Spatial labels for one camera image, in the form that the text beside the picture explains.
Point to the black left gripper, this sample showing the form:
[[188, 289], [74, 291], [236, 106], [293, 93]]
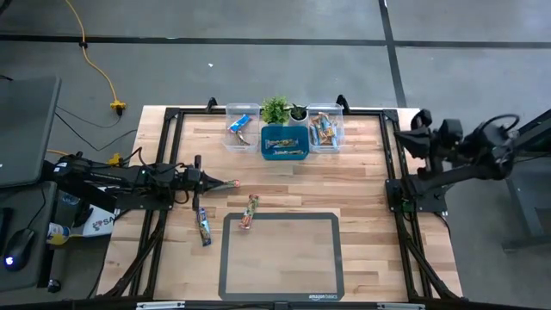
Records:
[[197, 202]]

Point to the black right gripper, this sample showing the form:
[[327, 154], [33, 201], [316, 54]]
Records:
[[428, 150]]

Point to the orange Chewy granola bar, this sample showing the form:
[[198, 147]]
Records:
[[325, 134], [333, 131], [318, 119]]

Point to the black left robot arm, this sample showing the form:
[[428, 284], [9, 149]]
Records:
[[107, 176]]

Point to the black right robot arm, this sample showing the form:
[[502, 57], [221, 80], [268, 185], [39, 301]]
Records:
[[465, 172]]

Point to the clear plastic bin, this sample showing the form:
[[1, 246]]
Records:
[[340, 113], [254, 148]]

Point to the teal plastic bin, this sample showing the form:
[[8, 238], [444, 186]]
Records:
[[271, 131]]

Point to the green leafy artificial plant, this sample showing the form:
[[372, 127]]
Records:
[[275, 111]]

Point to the brown silicone baking mat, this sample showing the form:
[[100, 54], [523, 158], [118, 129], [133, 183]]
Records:
[[284, 258]]

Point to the succulent in white pot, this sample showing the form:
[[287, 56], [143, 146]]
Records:
[[298, 114]]

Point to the white printed box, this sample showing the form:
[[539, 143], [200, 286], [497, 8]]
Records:
[[101, 224]]

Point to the black metal stand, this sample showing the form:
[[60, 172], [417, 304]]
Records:
[[529, 243]]

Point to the yellow white bottle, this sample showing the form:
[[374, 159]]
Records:
[[58, 234]]

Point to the grey laptop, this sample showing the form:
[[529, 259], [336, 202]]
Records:
[[26, 129]]

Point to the black computer mouse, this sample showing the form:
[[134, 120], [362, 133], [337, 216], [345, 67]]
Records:
[[19, 247]]

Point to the dark grey desk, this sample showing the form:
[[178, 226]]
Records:
[[26, 280]]

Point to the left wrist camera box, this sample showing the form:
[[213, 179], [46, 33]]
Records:
[[192, 175]]

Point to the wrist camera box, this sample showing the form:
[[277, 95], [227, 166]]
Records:
[[192, 175], [450, 131]]

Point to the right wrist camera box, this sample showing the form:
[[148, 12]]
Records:
[[450, 131]]

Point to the black metal table frame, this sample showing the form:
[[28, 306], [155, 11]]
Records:
[[193, 110]]

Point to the silver metal bracket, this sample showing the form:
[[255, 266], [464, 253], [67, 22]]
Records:
[[400, 306], [160, 305]]

